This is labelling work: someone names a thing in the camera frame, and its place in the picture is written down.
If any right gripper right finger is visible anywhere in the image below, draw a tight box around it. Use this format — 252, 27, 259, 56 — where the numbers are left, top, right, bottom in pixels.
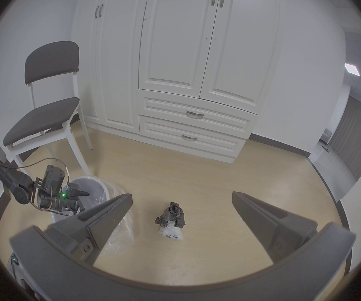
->
232, 191, 318, 264

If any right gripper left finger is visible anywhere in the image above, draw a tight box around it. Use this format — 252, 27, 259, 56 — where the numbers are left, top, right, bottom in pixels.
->
46, 193, 134, 265

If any clear plastic bag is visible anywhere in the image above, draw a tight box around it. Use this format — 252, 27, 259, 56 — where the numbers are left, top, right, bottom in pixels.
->
52, 176, 135, 256

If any black plastic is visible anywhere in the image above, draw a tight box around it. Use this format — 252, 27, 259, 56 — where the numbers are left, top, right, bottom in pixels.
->
155, 202, 185, 230

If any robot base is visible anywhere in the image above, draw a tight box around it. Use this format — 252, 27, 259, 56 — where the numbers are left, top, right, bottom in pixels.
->
10, 251, 35, 294

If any white trash bin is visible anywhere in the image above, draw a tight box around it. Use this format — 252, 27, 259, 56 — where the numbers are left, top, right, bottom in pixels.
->
51, 176, 110, 223

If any white printed wrapper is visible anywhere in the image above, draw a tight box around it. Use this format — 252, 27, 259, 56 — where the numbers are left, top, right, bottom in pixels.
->
158, 224, 184, 241

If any white chair grey seat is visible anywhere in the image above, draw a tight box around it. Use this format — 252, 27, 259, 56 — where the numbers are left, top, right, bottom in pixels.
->
3, 41, 93, 175

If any white wardrobe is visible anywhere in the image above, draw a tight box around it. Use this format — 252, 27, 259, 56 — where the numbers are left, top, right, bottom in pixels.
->
71, 0, 286, 164

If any black cable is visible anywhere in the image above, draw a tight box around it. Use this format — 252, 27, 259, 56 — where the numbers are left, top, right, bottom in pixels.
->
20, 157, 71, 182

